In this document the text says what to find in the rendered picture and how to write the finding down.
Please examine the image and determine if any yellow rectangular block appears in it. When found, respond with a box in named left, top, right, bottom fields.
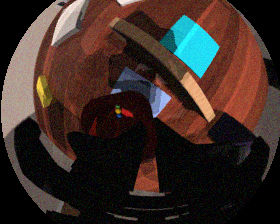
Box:
left=36, top=74, right=52, bottom=108

